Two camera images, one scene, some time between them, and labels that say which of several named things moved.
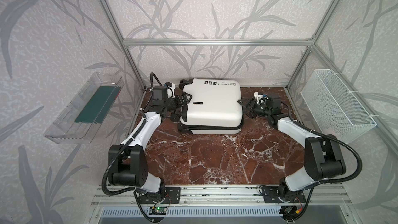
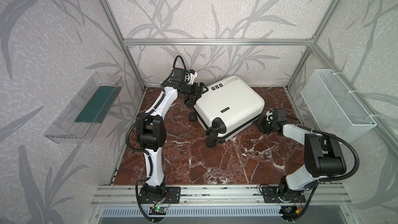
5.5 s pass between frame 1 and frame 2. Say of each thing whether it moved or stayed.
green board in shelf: stayed
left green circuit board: stayed
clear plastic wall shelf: stayed
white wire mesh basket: stayed
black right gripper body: moved
